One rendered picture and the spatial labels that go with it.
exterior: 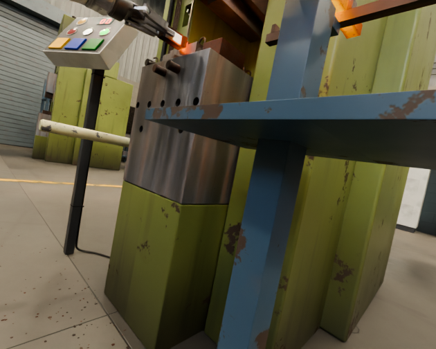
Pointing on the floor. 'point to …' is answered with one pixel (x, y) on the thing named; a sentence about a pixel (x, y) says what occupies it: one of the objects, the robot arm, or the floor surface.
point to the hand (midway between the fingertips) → (171, 36)
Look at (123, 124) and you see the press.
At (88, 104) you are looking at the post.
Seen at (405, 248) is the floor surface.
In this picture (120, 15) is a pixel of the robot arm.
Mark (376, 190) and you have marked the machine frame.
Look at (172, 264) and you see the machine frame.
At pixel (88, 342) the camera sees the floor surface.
